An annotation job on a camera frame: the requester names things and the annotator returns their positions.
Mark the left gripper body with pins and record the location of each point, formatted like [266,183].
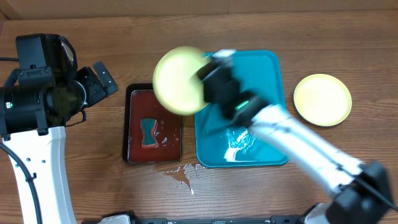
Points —
[85,91]

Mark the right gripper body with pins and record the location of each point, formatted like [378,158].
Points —
[206,74]

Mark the yellow plate top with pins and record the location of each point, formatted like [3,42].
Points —
[175,83]

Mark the yellow plate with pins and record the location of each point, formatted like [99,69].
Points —
[175,83]
[322,100]

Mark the wet sponge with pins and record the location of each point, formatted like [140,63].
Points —
[148,128]

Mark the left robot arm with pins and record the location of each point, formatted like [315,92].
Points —
[38,100]

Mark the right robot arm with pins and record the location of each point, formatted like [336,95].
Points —
[359,192]

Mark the black tray with red water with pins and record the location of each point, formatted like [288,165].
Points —
[142,103]

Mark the teal plastic tray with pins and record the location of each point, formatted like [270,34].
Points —
[218,146]

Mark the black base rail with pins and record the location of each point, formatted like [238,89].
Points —
[132,218]

